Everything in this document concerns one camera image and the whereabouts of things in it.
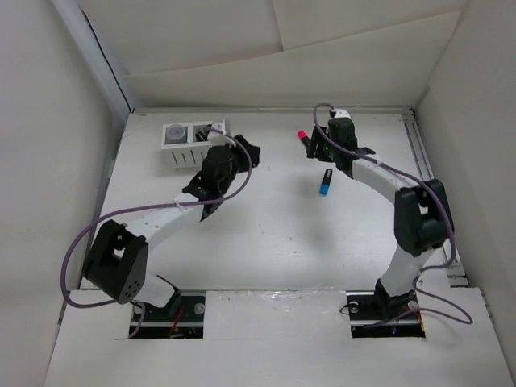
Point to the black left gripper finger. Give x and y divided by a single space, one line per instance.
254 153
245 144

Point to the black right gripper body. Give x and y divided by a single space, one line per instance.
327 153

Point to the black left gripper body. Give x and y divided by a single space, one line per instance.
239 164

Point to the pink highlighter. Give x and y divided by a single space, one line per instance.
304 138

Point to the clear jar of pins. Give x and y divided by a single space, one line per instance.
176 134

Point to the blue highlighter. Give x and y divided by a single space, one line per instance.
326 182

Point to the orange highlighter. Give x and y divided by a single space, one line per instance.
201 135

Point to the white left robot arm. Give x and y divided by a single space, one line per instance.
118 260

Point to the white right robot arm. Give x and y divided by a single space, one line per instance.
422 220

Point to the white slatted organizer box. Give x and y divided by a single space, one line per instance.
189 155

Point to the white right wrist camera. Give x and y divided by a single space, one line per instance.
339 114

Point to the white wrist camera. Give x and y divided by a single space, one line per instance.
217 132
339 114

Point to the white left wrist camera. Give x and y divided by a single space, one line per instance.
217 132

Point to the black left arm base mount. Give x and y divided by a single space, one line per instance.
184 321

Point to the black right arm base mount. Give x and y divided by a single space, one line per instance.
374 314

